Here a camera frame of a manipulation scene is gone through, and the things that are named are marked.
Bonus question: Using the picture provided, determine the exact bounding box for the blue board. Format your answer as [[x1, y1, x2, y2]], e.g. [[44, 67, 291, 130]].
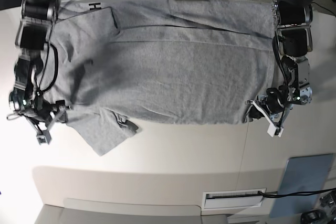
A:
[[269, 153, 334, 218]]

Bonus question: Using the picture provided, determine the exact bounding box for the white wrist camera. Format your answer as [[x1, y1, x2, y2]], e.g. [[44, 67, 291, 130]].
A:
[[267, 125, 284, 137], [36, 130, 51, 145]]

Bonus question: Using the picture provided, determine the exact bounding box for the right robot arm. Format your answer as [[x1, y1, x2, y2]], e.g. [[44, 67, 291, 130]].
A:
[[9, 0, 70, 144]]

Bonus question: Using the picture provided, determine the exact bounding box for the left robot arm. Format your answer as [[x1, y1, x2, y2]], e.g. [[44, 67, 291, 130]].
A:
[[247, 0, 313, 136]]

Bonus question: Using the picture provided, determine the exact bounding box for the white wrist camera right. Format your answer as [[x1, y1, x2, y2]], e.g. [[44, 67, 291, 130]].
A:
[[36, 130, 51, 145]]

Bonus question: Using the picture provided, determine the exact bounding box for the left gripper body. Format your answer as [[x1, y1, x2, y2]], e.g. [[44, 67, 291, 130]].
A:
[[245, 87, 288, 130]]

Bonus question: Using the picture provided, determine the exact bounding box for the black cable at slot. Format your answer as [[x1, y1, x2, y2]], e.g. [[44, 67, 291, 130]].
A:
[[258, 189, 336, 199]]

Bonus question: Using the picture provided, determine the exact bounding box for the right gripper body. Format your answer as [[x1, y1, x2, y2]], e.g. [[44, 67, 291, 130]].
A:
[[25, 100, 71, 136]]

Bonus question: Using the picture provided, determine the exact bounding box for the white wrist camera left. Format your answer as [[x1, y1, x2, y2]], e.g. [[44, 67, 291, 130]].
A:
[[267, 125, 284, 137]]

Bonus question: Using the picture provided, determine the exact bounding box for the grey T-shirt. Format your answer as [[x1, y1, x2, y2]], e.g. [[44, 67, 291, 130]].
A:
[[45, 0, 275, 156]]

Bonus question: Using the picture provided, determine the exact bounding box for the white cable slot cover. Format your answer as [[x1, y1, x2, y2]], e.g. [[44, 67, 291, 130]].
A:
[[201, 188, 266, 211]]

